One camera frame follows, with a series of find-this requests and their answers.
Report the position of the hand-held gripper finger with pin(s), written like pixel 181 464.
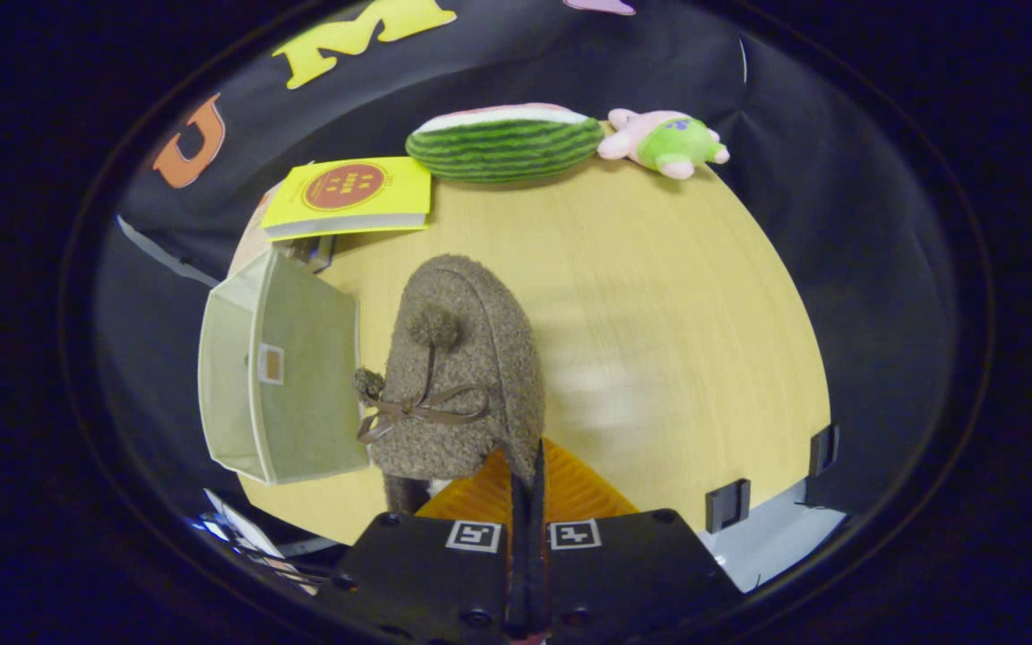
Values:
pixel 538 573
pixel 519 573

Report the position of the brown fuzzy shoe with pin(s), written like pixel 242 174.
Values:
pixel 462 376

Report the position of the pale green fabric storage box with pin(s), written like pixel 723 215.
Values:
pixel 301 376

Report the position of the black table clamp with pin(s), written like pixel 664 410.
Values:
pixel 823 448
pixel 727 504

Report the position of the white card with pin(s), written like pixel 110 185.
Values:
pixel 247 533

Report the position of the yellow book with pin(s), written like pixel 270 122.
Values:
pixel 350 193

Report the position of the watermelon slice plush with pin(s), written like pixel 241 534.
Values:
pixel 503 148

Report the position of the beige book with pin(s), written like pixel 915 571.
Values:
pixel 247 242

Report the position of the pink and green plush toy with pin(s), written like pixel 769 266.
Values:
pixel 664 143

